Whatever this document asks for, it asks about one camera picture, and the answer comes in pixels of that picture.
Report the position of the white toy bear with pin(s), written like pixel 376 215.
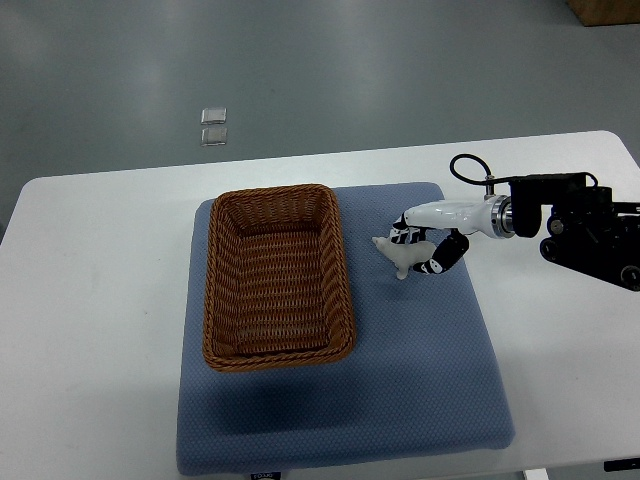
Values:
pixel 404 256

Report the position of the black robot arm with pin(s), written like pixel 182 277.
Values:
pixel 589 232

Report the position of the upper metal floor plate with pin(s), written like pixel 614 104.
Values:
pixel 213 115

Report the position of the blue quilted mat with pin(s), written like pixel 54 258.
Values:
pixel 422 379

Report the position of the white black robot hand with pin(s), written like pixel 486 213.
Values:
pixel 462 219

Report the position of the brown wicker basket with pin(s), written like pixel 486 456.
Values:
pixel 277 291

